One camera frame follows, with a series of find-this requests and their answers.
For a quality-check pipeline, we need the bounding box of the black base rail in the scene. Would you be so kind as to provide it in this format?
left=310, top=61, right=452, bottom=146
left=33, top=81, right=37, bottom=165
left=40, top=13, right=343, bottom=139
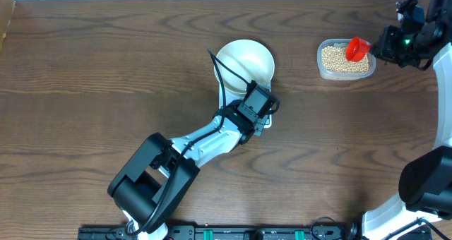
left=77, top=225, right=345, bottom=240

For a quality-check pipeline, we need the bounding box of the cream white bowl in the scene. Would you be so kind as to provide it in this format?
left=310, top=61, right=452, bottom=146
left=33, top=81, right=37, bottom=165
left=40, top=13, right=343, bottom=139
left=216, top=40, right=275, bottom=97

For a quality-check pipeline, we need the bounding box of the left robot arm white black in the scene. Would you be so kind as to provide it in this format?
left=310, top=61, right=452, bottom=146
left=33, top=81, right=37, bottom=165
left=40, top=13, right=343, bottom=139
left=107, top=104, right=269, bottom=239

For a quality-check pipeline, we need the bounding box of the white digital kitchen scale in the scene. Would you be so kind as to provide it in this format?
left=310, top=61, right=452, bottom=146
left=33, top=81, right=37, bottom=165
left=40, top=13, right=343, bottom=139
left=218, top=81, right=271, bottom=107

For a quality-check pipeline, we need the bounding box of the clear plastic container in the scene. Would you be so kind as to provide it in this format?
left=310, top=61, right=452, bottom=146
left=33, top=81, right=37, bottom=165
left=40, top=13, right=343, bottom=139
left=317, top=39, right=376, bottom=81

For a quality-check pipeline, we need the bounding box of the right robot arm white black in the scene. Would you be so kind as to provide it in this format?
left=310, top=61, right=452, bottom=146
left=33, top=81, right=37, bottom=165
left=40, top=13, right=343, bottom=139
left=355, top=0, right=451, bottom=239

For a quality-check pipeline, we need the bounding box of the pile of soybeans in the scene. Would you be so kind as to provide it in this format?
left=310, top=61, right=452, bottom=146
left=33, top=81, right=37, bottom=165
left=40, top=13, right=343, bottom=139
left=321, top=46, right=369, bottom=73

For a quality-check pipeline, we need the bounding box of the red measuring scoop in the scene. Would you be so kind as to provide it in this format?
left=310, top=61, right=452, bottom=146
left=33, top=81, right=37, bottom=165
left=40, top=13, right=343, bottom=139
left=345, top=37, right=371, bottom=62

